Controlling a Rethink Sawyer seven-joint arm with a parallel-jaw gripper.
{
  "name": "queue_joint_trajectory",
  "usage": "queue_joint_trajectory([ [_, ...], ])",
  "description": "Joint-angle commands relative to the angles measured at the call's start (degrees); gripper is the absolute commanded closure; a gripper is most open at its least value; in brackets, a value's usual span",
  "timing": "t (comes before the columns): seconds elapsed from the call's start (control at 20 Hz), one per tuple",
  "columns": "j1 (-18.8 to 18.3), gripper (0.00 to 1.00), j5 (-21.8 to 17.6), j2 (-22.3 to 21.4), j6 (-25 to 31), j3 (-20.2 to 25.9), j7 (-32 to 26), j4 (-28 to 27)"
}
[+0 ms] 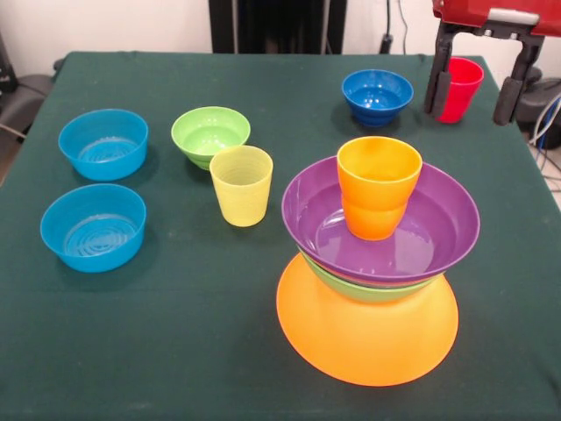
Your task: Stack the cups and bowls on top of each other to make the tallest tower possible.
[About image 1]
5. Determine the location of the dark blue bowl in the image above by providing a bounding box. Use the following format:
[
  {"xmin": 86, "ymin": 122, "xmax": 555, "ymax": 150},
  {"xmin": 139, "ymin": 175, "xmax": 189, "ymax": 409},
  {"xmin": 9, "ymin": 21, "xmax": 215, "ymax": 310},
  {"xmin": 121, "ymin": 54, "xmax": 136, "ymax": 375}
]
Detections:
[{"xmin": 341, "ymin": 68, "xmax": 415, "ymax": 128}]

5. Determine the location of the large green bowl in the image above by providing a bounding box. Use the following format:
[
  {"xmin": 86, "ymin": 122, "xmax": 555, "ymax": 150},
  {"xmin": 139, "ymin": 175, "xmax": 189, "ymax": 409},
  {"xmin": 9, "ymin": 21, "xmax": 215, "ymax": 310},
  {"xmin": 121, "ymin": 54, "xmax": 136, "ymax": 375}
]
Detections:
[{"xmin": 297, "ymin": 247, "xmax": 448, "ymax": 303}]

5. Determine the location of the orange cup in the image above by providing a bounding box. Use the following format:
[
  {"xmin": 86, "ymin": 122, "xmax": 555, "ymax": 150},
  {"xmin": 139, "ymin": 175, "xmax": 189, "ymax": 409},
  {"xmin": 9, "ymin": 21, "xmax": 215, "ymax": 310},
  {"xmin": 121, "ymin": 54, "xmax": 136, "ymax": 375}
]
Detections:
[{"xmin": 337, "ymin": 136, "xmax": 424, "ymax": 241}]

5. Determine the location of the small green bowl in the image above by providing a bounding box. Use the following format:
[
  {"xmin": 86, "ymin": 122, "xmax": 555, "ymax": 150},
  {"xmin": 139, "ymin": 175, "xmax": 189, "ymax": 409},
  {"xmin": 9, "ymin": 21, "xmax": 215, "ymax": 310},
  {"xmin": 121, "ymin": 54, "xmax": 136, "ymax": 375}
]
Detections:
[{"xmin": 170, "ymin": 105, "xmax": 252, "ymax": 171}]

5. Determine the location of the light blue bowl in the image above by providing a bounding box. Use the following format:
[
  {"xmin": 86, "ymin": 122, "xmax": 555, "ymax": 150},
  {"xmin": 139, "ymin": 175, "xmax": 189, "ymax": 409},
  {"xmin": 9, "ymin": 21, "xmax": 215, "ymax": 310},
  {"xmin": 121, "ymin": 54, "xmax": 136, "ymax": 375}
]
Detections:
[
  {"xmin": 39, "ymin": 183, "xmax": 147, "ymax": 274},
  {"xmin": 58, "ymin": 108, "xmax": 150, "ymax": 182}
]

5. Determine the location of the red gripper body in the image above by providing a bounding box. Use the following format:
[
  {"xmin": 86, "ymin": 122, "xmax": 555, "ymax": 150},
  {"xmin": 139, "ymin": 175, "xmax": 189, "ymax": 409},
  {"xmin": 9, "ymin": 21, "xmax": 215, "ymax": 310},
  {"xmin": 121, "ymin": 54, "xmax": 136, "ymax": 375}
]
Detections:
[{"xmin": 431, "ymin": 0, "xmax": 561, "ymax": 39}]

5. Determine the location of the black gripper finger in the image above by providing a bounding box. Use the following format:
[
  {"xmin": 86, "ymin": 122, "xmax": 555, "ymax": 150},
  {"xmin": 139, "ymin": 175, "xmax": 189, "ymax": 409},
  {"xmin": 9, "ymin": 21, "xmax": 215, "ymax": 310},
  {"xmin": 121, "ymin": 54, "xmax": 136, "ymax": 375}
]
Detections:
[
  {"xmin": 493, "ymin": 34, "xmax": 547, "ymax": 127},
  {"xmin": 423, "ymin": 20, "xmax": 460, "ymax": 118}
]

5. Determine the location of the large orange bowl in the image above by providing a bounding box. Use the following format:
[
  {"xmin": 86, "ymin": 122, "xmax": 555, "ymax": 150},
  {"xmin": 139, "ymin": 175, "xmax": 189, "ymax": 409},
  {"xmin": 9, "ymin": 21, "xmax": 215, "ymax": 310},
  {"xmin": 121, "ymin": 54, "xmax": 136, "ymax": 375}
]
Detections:
[{"xmin": 275, "ymin": 253, "xmax": 460, "ymax": 388}]

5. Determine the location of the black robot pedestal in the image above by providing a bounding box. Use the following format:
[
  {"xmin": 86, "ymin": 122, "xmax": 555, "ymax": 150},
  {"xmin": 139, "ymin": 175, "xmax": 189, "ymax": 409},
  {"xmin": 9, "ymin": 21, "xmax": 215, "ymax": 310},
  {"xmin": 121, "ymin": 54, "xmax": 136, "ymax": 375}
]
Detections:
[{"xmin": 209, "ymin": 0, "xmax": 347, "ymax": 54}]

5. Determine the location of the dark green tablecloth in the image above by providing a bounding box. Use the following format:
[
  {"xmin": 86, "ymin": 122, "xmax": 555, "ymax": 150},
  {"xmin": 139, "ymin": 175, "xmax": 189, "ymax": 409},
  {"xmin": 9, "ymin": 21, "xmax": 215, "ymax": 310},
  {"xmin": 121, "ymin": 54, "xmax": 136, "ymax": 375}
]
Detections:
[{"xmin": 0, "ymin": 51, "xmax": 561, "ymax": 421}]

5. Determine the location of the bundle of floor cables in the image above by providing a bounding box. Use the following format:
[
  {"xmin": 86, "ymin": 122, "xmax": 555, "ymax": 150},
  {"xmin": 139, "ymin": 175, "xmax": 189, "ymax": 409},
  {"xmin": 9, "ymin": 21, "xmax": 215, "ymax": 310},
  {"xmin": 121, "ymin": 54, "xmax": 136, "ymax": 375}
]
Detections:
[{"xmin": 528, "ymin": 96, "xmax": 561, "ymax": 194}]

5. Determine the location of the red cup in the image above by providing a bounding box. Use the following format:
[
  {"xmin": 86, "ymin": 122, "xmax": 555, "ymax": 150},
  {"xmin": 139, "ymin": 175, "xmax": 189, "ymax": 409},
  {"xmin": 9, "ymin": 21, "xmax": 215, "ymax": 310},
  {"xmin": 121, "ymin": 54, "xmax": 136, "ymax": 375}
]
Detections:
[{"xmin": 437, "ymin": 57, "xmax": 486, "ymax": 125}]

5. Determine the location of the purple bowl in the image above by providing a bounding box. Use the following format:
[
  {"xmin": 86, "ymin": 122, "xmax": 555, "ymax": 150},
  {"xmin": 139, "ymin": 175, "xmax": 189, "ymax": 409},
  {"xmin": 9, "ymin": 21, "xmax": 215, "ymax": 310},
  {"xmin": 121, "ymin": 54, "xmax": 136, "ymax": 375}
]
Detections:
[{"xmin": 280, "ymin": 155, "xmax": 481, "ymax": 284}]

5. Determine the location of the yellow cup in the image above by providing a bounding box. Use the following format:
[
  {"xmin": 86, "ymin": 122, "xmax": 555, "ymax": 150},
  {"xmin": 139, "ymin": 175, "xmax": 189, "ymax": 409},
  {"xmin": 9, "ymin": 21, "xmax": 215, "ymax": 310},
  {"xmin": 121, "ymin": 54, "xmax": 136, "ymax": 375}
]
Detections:
[{"xmin": 208, "ymin": 145, "xmax": 274, "ymax": 228}]

